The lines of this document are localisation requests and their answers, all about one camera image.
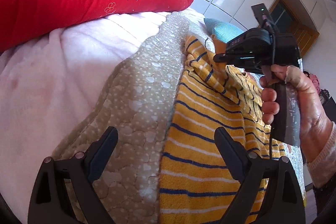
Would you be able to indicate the person's right hand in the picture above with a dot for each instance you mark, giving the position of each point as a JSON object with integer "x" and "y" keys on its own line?
{"x": 315, "y": 127}

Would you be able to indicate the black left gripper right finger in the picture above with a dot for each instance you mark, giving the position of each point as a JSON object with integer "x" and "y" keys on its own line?
{"x": 248, "y": 168}

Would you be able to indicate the pink knit sleeve forearm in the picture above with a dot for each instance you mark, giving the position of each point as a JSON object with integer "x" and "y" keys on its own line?
{"x": 322, "y": 168}

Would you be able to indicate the brown wooden door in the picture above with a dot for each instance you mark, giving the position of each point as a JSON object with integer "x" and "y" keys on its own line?
{"x": 287, "y": 21}

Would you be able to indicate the heart patterned quilted bedspread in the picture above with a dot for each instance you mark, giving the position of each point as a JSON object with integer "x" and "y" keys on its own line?
{"x": 138, "y": 100}

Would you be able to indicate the pale pink bed sheet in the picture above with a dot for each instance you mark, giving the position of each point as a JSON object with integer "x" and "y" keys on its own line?
{"x": 50, "y": 84}

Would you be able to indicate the yellow striped knit sweater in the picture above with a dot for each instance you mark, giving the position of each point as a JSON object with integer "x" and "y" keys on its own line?
{"x": 195, "y": 185}

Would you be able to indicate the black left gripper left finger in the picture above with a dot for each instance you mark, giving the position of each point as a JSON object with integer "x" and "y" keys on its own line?
{"x": 86, "y": 167}

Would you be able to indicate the turquoise knit pillow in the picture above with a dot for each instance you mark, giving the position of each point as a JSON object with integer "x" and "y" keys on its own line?
{"x": 223, "y": 31}

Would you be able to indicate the white cluttered shelf unit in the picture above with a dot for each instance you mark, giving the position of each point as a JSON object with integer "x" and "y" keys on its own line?
{"x": 326, "y": 99}

